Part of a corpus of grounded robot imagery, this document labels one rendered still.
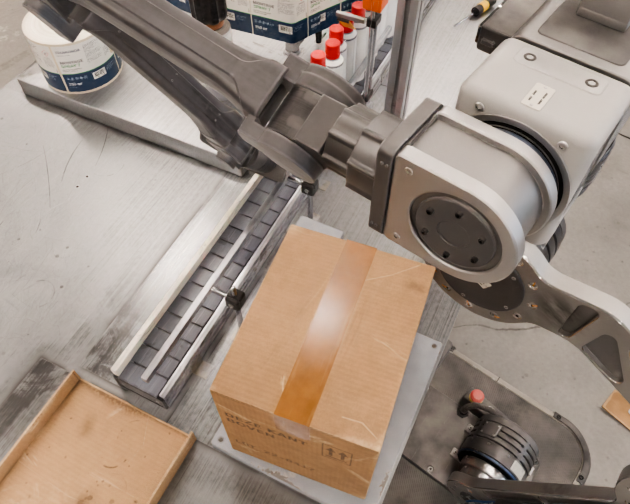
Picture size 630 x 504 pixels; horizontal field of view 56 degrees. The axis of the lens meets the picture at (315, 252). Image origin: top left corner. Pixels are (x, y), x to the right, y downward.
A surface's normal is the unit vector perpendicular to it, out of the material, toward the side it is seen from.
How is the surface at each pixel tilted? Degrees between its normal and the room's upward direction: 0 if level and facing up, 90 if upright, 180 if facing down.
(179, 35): 30
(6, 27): 0
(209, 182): 0
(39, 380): 0
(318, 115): 25
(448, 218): 90
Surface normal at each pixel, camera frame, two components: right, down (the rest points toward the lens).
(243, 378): 0.00, -0.57
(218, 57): -0.04, -0.09
